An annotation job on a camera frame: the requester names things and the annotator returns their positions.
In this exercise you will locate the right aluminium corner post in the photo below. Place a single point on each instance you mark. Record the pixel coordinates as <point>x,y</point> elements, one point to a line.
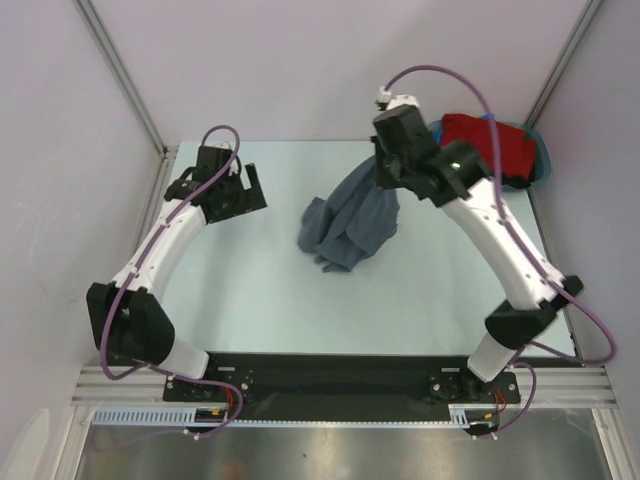
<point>571,47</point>

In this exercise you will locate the aluminium corner post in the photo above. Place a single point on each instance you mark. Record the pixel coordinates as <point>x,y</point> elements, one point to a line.
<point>571,47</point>
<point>99,33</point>

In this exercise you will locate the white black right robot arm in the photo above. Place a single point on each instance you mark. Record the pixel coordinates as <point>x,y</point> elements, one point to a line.
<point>457,180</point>

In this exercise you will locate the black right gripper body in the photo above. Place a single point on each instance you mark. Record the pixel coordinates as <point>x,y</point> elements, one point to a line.
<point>389,169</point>

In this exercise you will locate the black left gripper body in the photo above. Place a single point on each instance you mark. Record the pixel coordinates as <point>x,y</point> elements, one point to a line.
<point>232,183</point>

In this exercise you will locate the grey blue t shirt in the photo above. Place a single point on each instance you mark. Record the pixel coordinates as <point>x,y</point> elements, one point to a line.
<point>352,223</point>

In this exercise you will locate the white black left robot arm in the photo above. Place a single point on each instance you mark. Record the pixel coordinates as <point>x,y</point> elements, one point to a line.
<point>126,315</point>

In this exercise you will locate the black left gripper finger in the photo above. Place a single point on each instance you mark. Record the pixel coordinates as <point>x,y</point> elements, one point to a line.
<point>254,193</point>
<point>229,211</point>

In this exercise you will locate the black t shirt in basket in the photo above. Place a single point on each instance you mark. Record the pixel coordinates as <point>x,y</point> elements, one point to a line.
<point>517,182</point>

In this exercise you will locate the aluminium front frame rail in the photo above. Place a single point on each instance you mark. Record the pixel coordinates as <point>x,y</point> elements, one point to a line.
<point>566,388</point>

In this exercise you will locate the slotted grey cable duct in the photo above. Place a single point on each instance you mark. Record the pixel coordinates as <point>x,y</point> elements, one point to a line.
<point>192,417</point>

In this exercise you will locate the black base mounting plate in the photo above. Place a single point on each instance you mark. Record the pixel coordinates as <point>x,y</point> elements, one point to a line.
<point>342,388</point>

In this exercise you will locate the red t shirt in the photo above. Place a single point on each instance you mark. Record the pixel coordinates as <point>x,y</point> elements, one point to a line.
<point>476,131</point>

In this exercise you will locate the left aluminium corner post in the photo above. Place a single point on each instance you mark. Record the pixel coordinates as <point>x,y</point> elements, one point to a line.
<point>99,33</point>

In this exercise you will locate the blue plastic basket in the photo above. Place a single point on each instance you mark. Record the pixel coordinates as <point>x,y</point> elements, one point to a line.
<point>545,164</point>

